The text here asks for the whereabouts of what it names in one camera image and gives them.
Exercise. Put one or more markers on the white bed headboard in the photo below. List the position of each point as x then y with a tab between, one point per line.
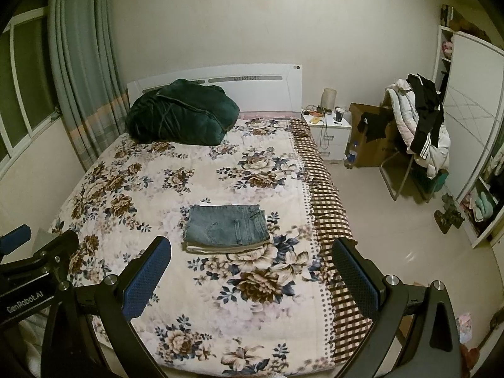
256	90

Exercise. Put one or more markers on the black striped clothing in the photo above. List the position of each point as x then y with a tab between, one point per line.
427	110

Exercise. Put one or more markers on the pink packet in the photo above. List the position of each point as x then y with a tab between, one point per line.
465	327

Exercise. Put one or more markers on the chair with piled clothes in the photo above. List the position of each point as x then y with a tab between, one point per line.
405	122

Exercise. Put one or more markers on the white framed window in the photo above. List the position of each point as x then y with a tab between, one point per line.
25	78

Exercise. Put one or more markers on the plastic bottle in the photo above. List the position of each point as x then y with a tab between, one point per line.
351	155

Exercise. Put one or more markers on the pink cloth on shelf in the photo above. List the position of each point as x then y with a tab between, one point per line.
447	49

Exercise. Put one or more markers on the boxes atop wardrobe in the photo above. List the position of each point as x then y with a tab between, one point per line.
458	17

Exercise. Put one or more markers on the brown cardboard box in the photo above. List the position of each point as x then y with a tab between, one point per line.
374	149

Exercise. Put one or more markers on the green bag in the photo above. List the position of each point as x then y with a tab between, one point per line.
439	183

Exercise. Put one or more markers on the beige table lamp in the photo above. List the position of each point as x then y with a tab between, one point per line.
330	98

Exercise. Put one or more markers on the folded beige cloth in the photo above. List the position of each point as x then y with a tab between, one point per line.
220	248

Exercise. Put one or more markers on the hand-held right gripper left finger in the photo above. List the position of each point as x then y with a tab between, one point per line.
146	279

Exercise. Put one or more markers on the black cloth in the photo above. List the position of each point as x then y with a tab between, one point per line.
374	124

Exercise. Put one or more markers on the dark slippers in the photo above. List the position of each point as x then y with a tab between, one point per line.
449	214

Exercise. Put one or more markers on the grey-green curtain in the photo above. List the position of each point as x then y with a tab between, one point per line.
84	67

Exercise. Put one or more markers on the metal folding chair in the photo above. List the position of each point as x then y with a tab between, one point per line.
397	177

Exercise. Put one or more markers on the dark green duvet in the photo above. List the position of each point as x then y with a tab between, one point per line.
183	112

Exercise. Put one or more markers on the blue jeans pants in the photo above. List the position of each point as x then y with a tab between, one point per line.
226	223

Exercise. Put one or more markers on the brown checked bed sheet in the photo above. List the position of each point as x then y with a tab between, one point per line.
328	208

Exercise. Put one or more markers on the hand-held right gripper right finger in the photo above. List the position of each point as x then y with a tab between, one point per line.
354	279

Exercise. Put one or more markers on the white nightstand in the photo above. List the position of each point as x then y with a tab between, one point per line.
332	138

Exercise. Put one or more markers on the folded clothes in wardrobe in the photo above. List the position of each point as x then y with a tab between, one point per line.
482	204

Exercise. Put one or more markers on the black cup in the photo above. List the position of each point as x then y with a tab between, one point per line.
339	114

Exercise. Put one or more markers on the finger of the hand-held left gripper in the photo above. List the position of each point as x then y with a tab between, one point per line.
15	238
59	246

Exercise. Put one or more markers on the white wardrobe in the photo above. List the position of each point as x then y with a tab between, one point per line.
468	98

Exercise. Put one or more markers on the bed with floral cover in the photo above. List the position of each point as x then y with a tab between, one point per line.
185	173

